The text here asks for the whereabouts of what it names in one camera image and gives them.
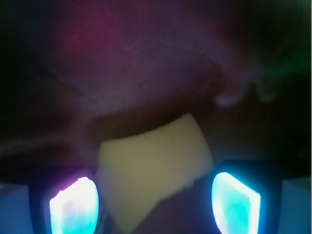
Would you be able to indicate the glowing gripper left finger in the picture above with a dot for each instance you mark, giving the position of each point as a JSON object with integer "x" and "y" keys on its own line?
{"x": 64, "y": 201}

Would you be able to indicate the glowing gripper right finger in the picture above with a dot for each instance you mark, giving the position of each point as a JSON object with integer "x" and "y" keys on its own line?
{"x": 245, "y": 196}

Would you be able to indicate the yellow green sponge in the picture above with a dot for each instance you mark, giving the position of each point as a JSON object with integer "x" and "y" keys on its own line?
{"x": 135, "y": 173}

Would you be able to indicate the brown paper bag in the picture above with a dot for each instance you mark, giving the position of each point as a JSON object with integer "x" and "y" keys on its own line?
{"x": 74, "y": 73}

